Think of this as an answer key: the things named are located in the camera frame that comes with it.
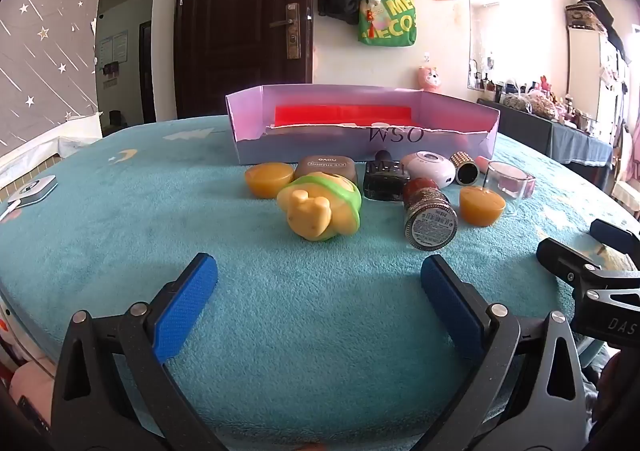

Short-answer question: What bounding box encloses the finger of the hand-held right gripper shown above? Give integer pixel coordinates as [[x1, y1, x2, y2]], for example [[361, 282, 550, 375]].
[[589, 219, 640, 259], [536, 237, 603, 299]]

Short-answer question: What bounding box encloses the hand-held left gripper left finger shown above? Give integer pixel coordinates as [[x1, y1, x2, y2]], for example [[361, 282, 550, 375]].
[[50, 252, 231, 451]]

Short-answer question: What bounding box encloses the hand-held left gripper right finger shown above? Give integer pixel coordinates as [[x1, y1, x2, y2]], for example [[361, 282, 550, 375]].
[[420, 255, 591, 451]]

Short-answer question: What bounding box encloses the glitter jar with red ball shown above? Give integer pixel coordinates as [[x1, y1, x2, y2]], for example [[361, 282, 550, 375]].
[[402, 178, 459, 252]]

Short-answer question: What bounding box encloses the clear glass cup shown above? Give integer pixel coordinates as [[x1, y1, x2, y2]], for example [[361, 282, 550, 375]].
[[486, 161, 537, 199]]

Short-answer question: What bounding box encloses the amber half-sphere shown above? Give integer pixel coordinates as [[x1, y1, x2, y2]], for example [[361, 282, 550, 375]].
[[245, 162, 295, 200], [459, 186, 507, 227]]

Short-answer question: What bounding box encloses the gold studded cylinder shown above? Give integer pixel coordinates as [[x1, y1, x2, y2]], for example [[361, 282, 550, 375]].
[[450, 151, 480, 186]]

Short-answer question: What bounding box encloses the pink round device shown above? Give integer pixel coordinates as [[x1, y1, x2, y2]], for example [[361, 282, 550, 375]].
[[401, 151, 457, 189]]

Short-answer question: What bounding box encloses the black perfume bottle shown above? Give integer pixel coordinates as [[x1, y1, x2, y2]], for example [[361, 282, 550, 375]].
[[363, 150, 412, 202]]

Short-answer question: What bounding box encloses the yellow and green toy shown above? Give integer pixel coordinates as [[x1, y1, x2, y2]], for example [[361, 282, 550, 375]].
[[277, 172, 362, 243]]

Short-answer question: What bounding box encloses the purple cardboard box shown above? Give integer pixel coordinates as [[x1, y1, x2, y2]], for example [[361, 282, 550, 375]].
[[225, 85, 501, 166]]

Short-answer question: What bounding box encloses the brown compact case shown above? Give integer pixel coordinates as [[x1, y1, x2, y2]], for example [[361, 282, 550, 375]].
[[295, 156, 359, 184]]

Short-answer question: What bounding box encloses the teal star blanket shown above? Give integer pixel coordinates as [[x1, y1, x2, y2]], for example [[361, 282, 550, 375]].
[[0, 115, 640, 451]]

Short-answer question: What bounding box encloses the dark covered table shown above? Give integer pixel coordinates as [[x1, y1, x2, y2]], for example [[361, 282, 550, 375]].
[[477, 98, 613, 182]]

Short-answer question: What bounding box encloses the white square device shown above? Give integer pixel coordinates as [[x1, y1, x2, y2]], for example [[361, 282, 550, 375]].
[[7, 175, 58, 206]]

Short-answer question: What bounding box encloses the pink plush toy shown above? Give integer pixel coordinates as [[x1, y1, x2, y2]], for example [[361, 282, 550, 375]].
[[417, 65, 446, 92]]

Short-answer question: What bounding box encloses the dark wooden door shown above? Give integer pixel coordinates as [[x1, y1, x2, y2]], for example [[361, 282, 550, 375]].
[[175, 0, 317, 119]]

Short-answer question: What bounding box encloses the wall mirror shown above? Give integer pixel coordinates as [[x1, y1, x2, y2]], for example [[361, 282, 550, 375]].
[[467, 0, 571, 92]]

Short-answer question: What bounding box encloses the brass door handle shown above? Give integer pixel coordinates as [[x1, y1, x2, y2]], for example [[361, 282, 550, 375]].
[[270, 3, 301, 60]]

